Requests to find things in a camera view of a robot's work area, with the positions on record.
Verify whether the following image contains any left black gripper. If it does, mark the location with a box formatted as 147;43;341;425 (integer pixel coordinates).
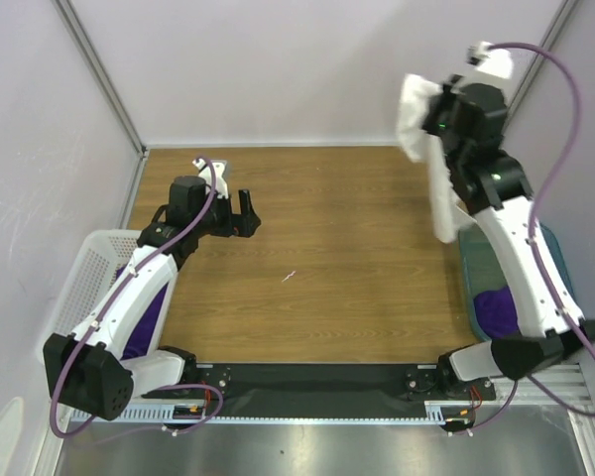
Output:
191;188;259;238

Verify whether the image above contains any white towel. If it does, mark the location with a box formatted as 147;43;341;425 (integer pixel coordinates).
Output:
396;74;474;244

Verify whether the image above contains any purple towel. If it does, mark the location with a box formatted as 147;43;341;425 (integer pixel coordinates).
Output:
122;286;168;360
473;286;519;339

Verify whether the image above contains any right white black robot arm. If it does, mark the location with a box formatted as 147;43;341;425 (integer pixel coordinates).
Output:
421;74;595;399

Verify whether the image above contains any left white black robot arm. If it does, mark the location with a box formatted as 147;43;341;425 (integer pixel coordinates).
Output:
43;176;262;420

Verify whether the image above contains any small white thread scrap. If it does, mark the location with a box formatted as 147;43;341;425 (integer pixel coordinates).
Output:
281;270;297;283

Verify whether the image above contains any teal translucent plastic tub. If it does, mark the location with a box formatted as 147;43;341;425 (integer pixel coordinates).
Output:
457;217;576;348

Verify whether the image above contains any white perforated plastic basket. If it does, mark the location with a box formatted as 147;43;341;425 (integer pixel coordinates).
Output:
37;229;140;364

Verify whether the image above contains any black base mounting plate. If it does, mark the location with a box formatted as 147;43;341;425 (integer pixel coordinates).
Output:
142;362;495;418

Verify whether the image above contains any purple towel in tub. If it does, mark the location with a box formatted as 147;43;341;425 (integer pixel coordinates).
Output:
473;286;519;339

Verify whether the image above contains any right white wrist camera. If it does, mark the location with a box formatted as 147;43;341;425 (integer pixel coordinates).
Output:
467;41;514;80

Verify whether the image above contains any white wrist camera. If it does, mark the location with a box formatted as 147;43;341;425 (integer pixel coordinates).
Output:
467;41;514;80
192;157;230;199

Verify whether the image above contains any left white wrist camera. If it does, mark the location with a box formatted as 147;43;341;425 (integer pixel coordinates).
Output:
192;157;230;199

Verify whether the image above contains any right aluminium corner post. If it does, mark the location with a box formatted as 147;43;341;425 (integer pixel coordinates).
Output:
504;0;583;135

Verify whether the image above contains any aluminium corner post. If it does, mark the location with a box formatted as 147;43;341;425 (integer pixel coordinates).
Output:
504;0;583;135
51;0;147;157

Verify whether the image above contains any left aluminium corner post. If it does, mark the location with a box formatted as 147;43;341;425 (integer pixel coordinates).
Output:
51;0;147;157

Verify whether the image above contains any aluminium frame rail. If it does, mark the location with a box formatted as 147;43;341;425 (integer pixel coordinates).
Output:
512;364;592;407

